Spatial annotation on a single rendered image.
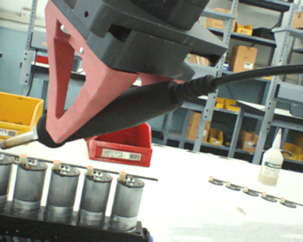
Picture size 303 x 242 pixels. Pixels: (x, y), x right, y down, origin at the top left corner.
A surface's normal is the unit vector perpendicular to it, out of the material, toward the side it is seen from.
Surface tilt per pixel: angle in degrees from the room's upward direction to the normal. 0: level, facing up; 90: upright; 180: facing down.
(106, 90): 138
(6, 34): 90
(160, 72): 117
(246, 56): 88
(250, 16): 90
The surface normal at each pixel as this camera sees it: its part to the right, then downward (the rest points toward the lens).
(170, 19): 0.36, 0.63
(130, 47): 0.58, 0.66
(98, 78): -0.78, 0.25
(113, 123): -0.38, 0.63
